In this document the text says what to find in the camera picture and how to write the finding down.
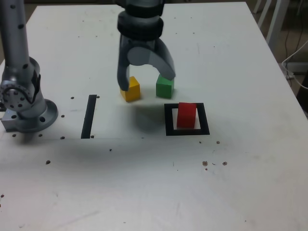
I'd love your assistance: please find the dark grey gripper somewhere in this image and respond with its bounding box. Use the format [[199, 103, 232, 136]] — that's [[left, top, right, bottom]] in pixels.
[[116, 35, 176, 92]]

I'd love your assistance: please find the yellow cube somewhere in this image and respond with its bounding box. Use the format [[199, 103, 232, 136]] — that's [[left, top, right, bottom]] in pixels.
[[119, 76, 141, 103]]

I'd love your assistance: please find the green cube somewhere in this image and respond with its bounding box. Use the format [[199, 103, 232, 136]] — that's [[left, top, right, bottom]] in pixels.
[[155, 74, 175, 99]]

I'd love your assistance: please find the red cube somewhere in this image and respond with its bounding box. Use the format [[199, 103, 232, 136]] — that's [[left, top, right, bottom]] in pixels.
[[177, 102, 198, 129]]

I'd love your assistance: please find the black tape square outline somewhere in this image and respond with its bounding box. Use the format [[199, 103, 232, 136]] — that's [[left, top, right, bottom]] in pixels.
[[164, 103, 210, 137]]

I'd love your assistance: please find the black tape strip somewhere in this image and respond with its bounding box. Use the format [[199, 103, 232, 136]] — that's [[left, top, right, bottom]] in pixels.
[[80, 94, 97, 140]]

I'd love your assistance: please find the white furniture leg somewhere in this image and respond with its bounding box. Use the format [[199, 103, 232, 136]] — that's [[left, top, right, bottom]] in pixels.
[[257, 0, 272, 26], [252, 0, 264, 14], [266, 0, 289, 45]]

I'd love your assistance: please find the dark brown furniture piece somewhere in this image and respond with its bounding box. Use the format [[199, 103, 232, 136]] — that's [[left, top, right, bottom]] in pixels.
[[296, 72, 308, 118]]

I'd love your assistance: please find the white cable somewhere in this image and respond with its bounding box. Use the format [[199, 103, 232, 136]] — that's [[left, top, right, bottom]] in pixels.
[[281, 39, 308, 90]]

